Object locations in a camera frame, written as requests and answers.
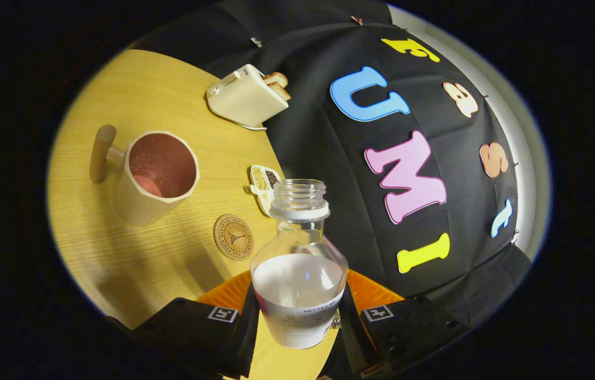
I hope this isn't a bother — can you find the clear juice bottle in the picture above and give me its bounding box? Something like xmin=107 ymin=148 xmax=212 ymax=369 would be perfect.
xmin=250 ymin=179 xmax=349 ymax=350

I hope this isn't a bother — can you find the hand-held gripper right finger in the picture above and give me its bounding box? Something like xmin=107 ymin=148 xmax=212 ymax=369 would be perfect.
xmin=326 ymin=269 xmax=472 ymax=378

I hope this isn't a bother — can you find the cream cup with wooden handle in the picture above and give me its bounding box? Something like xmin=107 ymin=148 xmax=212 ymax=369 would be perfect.
xmin=89 ymin=125 xmax=201 ymax=227

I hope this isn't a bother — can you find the cream toaster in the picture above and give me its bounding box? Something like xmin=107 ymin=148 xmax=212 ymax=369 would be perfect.
xmin=206 ymin=64 xmax=290 ymax=128

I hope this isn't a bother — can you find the round cork coaster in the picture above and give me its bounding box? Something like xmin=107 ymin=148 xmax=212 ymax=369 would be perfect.
xmin=213 ymin=214 xmax=254 ymax=261

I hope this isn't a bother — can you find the white divided seasoning dish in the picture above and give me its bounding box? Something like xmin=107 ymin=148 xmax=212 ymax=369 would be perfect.
xmin=249 ymin=165 xmax=282 ymax=217

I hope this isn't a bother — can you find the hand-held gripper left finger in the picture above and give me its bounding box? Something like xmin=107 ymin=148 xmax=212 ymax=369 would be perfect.
xmin=107 ymin=270 xmax=261 ymax=379

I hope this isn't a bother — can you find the wooden table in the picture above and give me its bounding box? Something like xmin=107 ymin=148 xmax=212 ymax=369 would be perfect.
xmin=46 ymin=49 xmax=340 ymax=380

